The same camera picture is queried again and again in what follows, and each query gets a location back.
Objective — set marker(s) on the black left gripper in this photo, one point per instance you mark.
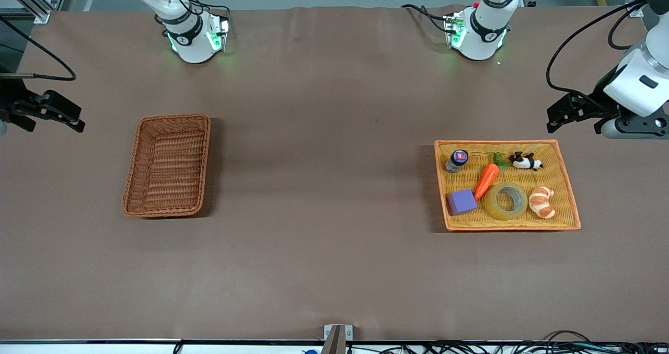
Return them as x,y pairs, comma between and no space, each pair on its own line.
597,106

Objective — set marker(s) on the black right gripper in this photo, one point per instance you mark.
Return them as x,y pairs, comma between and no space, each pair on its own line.
12,102

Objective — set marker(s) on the yellow packing tape roll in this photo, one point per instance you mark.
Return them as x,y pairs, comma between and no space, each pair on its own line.
494,207

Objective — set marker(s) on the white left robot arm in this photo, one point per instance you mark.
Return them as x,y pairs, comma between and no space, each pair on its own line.
483,30

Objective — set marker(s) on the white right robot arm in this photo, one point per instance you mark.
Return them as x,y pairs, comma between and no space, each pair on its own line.
193,45

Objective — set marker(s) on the brown wicker basket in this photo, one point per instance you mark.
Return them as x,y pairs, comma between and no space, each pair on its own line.
167,166

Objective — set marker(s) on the black and white panda toy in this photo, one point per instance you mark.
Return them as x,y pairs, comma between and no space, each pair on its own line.
525,161

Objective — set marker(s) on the toy croissant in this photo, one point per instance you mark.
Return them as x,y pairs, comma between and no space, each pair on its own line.
541,202

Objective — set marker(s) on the yellow wicker tray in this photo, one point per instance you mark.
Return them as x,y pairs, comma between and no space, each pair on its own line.
475,152

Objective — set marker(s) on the orange toy carrot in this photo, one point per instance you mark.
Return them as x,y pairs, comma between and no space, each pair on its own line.
486,179

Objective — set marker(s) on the small jar with blue lid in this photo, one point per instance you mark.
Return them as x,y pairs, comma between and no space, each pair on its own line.
456,161

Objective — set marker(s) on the purple foam cube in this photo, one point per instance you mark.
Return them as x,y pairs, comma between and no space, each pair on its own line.
462,202

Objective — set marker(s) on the brown table cloth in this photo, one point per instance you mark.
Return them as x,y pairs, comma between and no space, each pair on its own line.
334,108

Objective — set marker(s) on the metal bracket with post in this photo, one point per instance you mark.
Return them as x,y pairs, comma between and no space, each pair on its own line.
338,343

